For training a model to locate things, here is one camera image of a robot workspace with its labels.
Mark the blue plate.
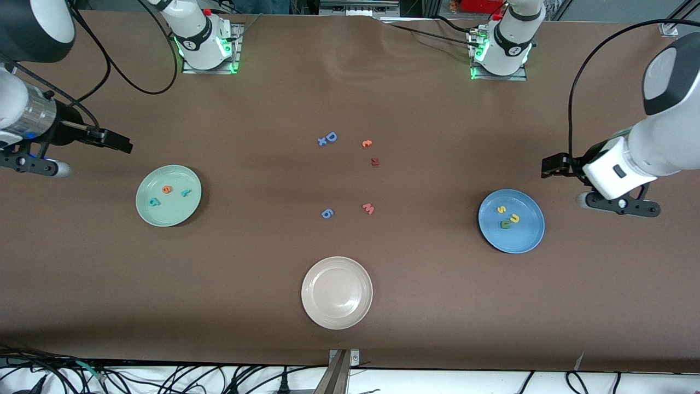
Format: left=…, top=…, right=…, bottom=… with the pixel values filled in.
left=478, top=189, right=545, bottom=254

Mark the light green plate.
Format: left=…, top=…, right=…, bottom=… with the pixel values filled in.
left=135, top=165, right=202, bottom=228

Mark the brown table cover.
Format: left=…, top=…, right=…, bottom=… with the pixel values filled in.
left=0, top=11, right=700, bottom=374

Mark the red box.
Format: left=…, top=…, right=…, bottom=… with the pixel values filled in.
left=461, top=0, right=505, bottom=14

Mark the beige plate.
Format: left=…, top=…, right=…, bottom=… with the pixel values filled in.
left=301, top=256, right=374, bottom=330

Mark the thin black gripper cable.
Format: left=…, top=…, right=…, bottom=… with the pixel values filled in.
left=0, top=59, right=100, bottom=131

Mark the aluminium corner post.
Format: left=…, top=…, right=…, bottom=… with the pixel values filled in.
left=659, top=0, right=700, bottom=38

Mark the black table cable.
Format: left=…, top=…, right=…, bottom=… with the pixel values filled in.
left=382, top=21, right=486, bottom=50

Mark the teal cable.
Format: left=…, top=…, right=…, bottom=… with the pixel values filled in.
left=75, top=360, right=106, bottom=382

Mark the metal table bracket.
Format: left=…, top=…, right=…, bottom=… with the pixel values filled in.
left=314, top=349, right=360, bottom=394

